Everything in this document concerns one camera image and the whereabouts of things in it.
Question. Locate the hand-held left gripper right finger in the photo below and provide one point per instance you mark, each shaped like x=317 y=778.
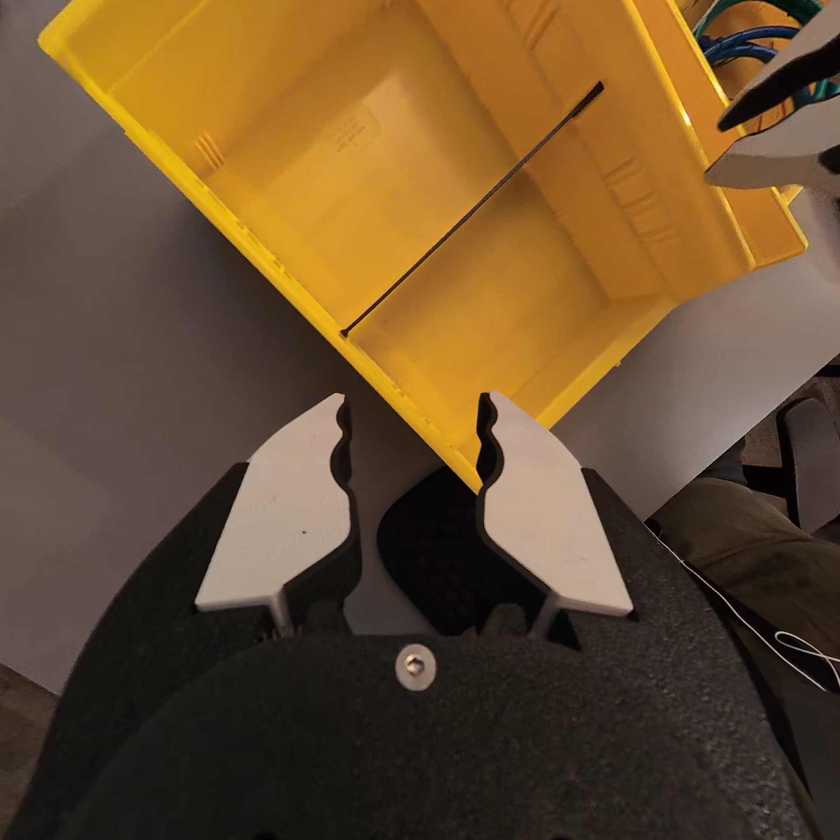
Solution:
x=551 y=525

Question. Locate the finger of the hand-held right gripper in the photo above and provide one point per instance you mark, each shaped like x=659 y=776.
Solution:
x=800 y=59
x=774 y=157

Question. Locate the black bin divider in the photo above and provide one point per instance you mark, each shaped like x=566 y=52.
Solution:
x=590 y=96

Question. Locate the grey office chair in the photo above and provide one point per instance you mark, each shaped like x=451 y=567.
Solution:
x=814 y=459

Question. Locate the black textured pad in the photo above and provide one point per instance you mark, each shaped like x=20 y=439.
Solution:
x=433 y=558

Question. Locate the person's leg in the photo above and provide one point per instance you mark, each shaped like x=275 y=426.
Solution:
x=754 y=558

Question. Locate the yellow plastic bin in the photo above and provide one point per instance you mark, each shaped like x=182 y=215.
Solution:
x=725 y=75
x=328 y=164

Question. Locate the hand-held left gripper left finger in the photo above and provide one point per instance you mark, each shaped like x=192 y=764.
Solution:
x=282 y=525

